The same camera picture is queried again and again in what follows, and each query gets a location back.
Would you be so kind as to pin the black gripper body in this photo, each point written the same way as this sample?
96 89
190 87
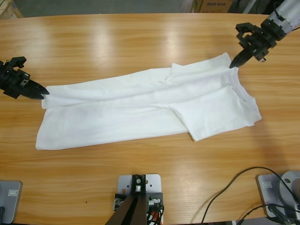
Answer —
267 38
11 80

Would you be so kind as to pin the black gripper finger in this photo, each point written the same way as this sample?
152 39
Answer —
239 57
32 96
245 59
32 87

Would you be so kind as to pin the white Unitree t-shirt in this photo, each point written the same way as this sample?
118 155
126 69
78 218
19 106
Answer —
117 117

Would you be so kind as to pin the grey metal rack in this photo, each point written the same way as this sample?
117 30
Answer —
243 5

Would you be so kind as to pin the white AUX cardboard box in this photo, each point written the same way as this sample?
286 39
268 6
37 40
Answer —
215 7

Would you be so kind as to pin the wooden crate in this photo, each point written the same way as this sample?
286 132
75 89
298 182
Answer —
9 8

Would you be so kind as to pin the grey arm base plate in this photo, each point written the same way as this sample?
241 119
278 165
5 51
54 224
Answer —
267 194
11 201

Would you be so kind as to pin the white mount plate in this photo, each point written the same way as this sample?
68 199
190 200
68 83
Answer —
123 181

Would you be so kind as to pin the black corner bracket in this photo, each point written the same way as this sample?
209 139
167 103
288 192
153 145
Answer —
154 199
118 199

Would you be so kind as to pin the dark brown camera post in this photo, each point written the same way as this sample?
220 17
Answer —
126 211

